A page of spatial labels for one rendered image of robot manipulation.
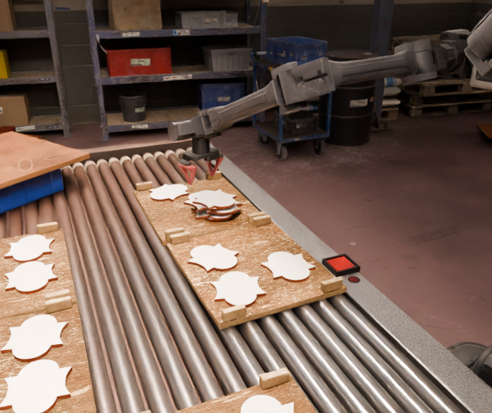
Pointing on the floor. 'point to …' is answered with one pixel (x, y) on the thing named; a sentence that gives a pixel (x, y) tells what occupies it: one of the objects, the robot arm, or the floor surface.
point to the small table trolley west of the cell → (267, 130)
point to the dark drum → (349, 105)
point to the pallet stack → (438, 90)
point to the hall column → (382, 17)
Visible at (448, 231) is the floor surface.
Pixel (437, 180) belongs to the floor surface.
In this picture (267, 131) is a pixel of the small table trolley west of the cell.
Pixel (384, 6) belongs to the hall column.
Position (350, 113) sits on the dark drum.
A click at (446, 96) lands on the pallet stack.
